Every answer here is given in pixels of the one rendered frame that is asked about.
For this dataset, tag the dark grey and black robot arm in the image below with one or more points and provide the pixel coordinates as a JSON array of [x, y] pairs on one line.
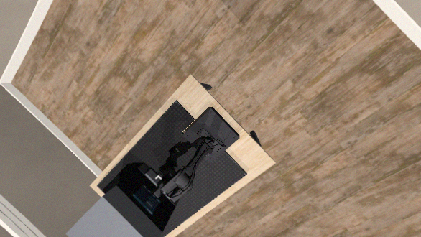
[[183, 177]]

